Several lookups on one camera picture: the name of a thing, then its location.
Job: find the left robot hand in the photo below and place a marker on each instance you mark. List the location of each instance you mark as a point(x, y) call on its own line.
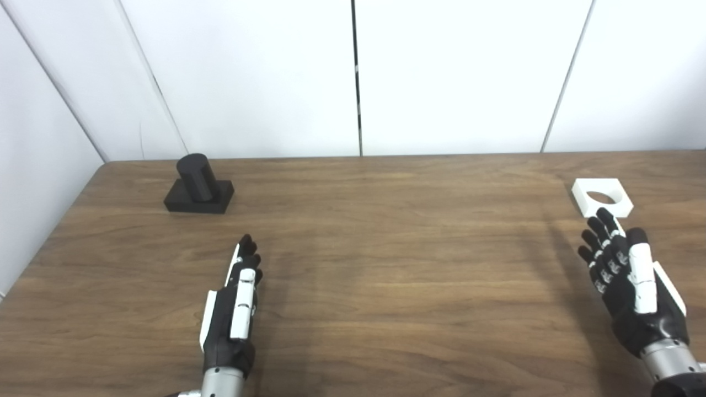
point(220, 325)

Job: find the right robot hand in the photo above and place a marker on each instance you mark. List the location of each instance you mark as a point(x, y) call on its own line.
point(623, 298)

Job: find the white square piece with hole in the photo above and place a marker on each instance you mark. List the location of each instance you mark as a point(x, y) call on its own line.
point(582, 193)

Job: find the black peg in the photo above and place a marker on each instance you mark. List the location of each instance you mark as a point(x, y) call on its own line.
point(196, 176)

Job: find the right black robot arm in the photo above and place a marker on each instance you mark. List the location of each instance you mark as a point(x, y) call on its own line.
point(670, 361)

